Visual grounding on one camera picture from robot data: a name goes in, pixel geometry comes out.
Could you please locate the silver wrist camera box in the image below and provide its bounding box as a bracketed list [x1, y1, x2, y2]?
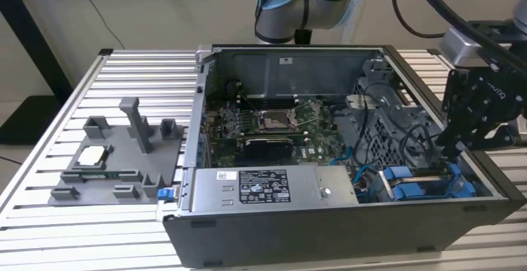
[439, 27, 491, 67]

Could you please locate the metal drive cage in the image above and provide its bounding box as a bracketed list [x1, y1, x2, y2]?
[345, 57, 454, 169]

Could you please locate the blue flat wire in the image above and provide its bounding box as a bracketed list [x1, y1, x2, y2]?
[331, 156, 382, 198]

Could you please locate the metal disk bay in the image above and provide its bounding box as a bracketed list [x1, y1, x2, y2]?
[377, 159, 481, 206]

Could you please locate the black round wire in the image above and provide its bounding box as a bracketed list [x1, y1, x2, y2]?
[357, 81, 409, 161]

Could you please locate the thin metal locking lever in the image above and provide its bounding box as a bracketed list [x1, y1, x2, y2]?
[237, 93, 265, 114]

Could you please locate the CPU socket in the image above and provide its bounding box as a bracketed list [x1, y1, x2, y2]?
[255, 109, 297, 131]

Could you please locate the blue disk carrier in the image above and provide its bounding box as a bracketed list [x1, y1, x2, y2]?
[393, 177, 477, 199]

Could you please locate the metal socket cover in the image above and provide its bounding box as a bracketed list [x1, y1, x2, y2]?
[294, 103, 326, 124]

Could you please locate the grey parts rack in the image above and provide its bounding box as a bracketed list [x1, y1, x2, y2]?
[48, 96, 186, 207]

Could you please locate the black grey PC case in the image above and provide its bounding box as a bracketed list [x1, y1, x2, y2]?
[156, 43, 527, 269]

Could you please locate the black graphics card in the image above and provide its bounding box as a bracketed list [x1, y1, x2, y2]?
[234, 136, 297, 164]

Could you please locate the green Dell motherboard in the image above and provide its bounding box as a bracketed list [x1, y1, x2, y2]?
[203, 96, 351, 169]

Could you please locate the silver CPU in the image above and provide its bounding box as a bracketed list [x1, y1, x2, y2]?
[76, 145, 115, 169]

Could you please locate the silver power supply unit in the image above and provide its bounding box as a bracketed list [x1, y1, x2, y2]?
[191, 164, 358, 213]

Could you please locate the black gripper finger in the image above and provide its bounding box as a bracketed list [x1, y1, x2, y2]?
[455, 119, 518, 158]
[435, 69, 475, 161]

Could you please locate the green RAM stick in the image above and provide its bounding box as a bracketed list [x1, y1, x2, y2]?
[78, 172, 139, 181]

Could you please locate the hard disk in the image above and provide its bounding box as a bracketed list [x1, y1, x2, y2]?
[386, 162, 466, 187]

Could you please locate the black disk wire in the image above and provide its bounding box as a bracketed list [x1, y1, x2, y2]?
[399, 124, 453, 162]

